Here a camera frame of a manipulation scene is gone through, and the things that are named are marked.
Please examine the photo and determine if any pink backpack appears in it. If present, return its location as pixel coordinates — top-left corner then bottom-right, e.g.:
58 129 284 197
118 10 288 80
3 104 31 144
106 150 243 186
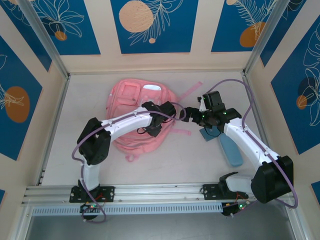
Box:
105 78 203 163

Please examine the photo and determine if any small teal pouch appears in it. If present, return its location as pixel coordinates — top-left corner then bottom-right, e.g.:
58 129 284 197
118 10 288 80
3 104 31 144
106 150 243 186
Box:
199 125 221 143

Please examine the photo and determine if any light blue pencil case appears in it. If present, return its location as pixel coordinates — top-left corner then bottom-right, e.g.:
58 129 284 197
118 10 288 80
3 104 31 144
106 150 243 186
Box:
218 134 244 168

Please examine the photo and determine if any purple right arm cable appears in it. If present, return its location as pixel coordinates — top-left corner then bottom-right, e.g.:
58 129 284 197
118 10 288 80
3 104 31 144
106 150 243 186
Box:
204 78 300 210

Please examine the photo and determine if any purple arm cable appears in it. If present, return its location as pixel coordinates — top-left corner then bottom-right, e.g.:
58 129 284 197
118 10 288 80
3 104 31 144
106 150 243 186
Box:
204 78 300 210
71 101 187 223

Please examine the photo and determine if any aluminium side rail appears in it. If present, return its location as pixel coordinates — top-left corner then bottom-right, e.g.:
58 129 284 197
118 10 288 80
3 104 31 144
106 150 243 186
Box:
241 72 278 181
37 74 70 186

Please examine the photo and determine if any aluminium mounting rail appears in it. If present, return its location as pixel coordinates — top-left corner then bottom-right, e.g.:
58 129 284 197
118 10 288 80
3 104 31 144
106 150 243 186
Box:
21 183 297 206

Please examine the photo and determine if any blue floral wall panel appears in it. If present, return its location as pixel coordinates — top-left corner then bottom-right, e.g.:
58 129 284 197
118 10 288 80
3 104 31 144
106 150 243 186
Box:
31 0 101 56
259 0 320 68
270 24 320 155
211 0 277 53
0 0 53 73
110 0 200 54
0 34 44 161

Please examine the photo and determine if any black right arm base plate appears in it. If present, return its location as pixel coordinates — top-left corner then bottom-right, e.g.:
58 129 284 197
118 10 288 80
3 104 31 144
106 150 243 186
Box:
202 183 248 201

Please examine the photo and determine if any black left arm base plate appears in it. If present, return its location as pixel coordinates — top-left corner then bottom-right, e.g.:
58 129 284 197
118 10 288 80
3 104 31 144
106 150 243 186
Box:
69 185 116 203

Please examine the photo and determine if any grey slotted cable duct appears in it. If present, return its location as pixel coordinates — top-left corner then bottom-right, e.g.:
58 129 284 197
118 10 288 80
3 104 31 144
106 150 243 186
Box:
32 202 225 216

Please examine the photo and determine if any aluminium frame post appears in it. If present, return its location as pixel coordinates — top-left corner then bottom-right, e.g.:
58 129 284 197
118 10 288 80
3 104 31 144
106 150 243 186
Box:
17 0 71 80
243 0 307 76

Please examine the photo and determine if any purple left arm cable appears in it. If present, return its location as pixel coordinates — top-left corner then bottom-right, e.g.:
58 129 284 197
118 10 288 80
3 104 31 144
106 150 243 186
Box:
71 101 187 223

